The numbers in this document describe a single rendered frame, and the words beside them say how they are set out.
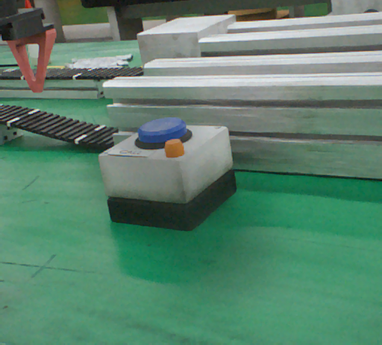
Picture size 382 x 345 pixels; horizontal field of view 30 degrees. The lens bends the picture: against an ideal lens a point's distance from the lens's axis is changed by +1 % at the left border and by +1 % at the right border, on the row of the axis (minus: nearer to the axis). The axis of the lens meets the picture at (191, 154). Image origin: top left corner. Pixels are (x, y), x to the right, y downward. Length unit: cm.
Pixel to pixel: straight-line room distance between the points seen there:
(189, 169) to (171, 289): 11
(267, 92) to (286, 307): 23
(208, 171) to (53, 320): 17
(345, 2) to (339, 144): 46
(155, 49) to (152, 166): 37
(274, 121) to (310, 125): 3
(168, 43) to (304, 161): 32
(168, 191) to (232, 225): 6
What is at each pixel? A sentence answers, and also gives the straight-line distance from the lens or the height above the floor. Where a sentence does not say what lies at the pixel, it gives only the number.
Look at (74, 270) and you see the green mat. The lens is 52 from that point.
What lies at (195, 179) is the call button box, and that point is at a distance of 54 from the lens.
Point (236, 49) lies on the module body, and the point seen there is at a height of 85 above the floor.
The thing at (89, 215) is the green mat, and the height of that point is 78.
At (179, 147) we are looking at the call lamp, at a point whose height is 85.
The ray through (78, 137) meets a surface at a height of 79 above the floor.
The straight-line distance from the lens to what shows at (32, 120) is 85.
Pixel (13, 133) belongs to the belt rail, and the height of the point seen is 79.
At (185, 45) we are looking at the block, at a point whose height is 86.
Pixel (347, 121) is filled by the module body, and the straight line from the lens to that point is 58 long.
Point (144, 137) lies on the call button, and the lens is 56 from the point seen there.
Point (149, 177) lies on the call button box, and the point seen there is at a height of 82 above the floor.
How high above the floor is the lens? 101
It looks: 19 degrees down
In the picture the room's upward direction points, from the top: 9 degrees counter-clockwise
